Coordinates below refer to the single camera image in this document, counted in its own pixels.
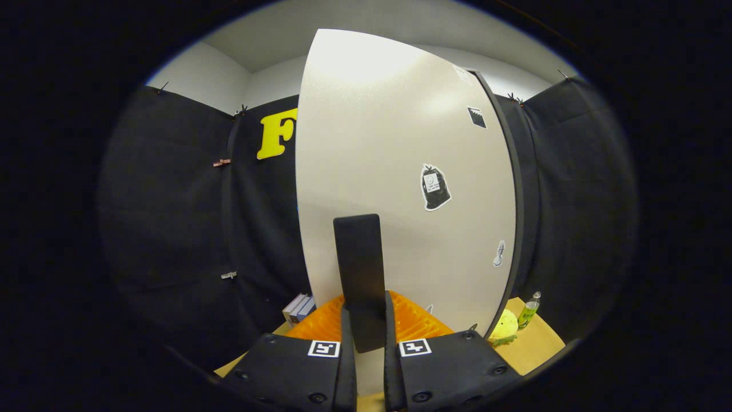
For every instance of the dark grey shoe cabinet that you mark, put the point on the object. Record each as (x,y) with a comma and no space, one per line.
(516,171)

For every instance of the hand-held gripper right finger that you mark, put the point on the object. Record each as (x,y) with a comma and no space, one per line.
(392,372)

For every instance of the yellow plush toy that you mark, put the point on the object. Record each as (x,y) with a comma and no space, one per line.
(504,327)

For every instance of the beige shoe cabinet door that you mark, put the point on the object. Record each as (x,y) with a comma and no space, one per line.
(372,143)

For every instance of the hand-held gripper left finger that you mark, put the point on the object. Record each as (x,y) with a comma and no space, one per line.
(347,372)

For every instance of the green drink bottle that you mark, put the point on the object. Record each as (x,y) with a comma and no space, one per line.
(529,312)

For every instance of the red clothes peg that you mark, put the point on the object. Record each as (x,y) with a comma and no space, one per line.
(222,163)

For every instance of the white spine book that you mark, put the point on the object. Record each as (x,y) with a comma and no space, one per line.
(293,308)

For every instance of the black backdrop cloth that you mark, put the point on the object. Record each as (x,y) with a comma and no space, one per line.
(171,200)

